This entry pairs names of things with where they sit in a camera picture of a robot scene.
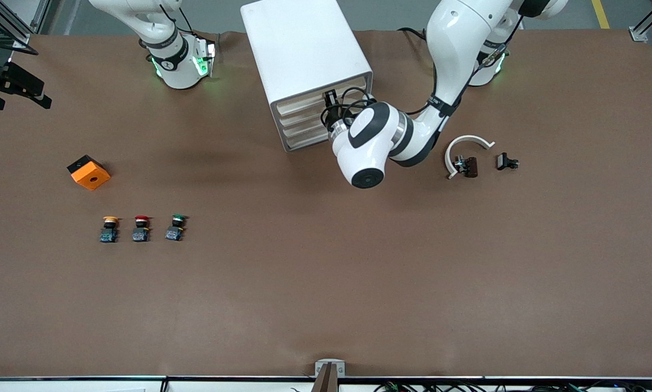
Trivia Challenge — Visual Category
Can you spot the yellow push button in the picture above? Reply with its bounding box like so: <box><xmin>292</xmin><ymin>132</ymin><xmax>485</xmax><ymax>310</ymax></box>
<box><xmin>99</xmin><ymin>216</ymin><xmax>120</xmax><ymax>244</ymax></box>

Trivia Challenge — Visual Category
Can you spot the orange button box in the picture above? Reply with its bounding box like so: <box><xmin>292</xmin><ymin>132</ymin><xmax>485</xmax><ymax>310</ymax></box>
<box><xmin>66</xmin><ymin>155</ymin><xmax>111</xmax><ymax>191</ymax></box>

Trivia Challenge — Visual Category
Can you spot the red push button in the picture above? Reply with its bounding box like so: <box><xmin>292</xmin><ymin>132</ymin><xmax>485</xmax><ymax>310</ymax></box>
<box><xmin>131</xmin><ymin>215</ymin><xmax>152</xmax><ymax>243</ymax></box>

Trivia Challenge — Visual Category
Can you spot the green push button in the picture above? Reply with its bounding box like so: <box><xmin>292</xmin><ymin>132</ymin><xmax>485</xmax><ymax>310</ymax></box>
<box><xmin>164</xmin><ymin>214</ymin><xmax>189</xmax><ymax>242</ymax></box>

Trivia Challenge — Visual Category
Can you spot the white curved plastic clip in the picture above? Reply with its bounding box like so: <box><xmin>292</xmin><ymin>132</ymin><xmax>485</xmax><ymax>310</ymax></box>
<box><xmin>444</xmin><ymin>134</ymin><xmax>496</xmax><ymax>180</ymax></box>

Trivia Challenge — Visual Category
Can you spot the small brown electrical component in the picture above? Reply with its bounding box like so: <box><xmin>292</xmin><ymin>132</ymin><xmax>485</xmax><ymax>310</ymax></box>
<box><xmin>454</xmin><ymin>156</ymin><xmax>479</xmax><ymax>179</ymax></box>

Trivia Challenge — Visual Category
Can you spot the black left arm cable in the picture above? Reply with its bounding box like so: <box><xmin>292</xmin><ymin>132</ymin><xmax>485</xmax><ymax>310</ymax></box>
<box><xmin>320</xmin><ymin>33</ymin><xmax>510</xmax><ymax>127</ymax></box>

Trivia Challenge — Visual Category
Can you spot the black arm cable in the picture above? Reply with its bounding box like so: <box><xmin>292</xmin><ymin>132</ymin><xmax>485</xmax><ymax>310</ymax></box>
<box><xmin>320</xmin><ymin>33</ymin><xmax>510</xmax><ymax>127</ymax></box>
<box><xmin>0</xmin><ymin>41</ymin><xmax>39</xmax><ymax>57</ymax></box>

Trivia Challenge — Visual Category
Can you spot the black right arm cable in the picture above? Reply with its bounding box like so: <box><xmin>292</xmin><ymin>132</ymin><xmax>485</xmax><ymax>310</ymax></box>
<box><xmin>0</xmin><ymin>41</ymin><xmax>39</xmax><ymax>57</ymax></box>

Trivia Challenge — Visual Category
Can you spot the black left base cable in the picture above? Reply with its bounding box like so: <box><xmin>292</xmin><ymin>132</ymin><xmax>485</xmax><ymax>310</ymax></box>
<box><xmin>398</xmin><ymin>26</ymin><xmax>431</xmax><ymax>50</ymax></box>

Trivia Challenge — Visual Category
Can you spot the black base cable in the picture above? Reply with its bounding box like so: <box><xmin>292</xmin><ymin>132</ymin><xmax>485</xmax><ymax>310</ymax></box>
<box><xmin>398</xmin><ymin>26</ymin><xmax>431</xmax><ymax>50</ymax></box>
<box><xmin>159</xmin><ymin>4</ymin><xmax>197</xmax><ymax>40</ymax></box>

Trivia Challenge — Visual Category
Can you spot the black right base cable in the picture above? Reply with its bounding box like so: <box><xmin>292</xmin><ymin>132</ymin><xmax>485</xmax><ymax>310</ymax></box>
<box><xmin>159</xmin><ymin>4</ymin><xmax>197</xmax><ymax>40</ymax></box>

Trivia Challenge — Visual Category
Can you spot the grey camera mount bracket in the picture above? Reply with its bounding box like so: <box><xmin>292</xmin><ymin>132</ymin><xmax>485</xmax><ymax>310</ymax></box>
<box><xmin>312</xmin><ymin>359</ymin><xmax>346</xmax><ymax>392</ymax></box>

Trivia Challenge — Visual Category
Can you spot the black table edge rail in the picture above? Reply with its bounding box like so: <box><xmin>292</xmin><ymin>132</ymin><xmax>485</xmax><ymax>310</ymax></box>
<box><xmin>0</xmin><ymin>375</ymin><xmax>652</xmax><ymax>382</ymax></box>

